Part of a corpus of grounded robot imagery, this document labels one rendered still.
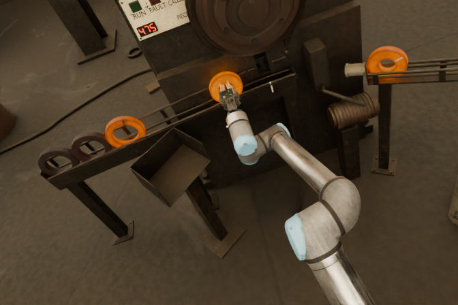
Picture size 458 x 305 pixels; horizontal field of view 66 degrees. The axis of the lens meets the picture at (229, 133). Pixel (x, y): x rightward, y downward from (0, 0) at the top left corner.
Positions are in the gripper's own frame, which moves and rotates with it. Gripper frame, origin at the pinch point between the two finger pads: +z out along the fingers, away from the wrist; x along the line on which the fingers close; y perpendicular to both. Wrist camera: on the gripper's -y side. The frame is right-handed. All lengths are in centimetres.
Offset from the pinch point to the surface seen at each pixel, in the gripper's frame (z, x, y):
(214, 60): 8.0, 0.7, 8.3
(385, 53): -18, -66, 5
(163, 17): 18.3, 13.4, 31.9
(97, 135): -2, 64, 0
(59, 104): 146, 165, -119
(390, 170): -42, -67, -67
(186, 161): -26.2, 27.7, -8.9
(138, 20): 19.0, 23.6, 34.4
